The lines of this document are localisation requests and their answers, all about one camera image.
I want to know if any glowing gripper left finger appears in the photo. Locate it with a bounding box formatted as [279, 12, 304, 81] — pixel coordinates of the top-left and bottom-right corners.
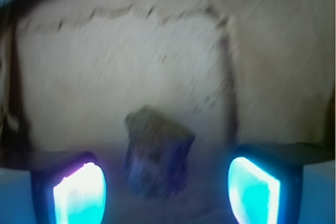
[31, 151, 107, 223]

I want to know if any brown paper bag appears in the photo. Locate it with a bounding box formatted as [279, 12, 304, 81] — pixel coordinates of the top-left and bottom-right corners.
[1, 0, 335, 223]

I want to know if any brown grey rock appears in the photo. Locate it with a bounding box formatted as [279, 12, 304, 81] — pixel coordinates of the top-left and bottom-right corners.
[124, 105, 196, 199]

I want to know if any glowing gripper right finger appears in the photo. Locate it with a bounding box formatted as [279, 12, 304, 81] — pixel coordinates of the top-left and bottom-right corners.
[227, 144, 303, 223]

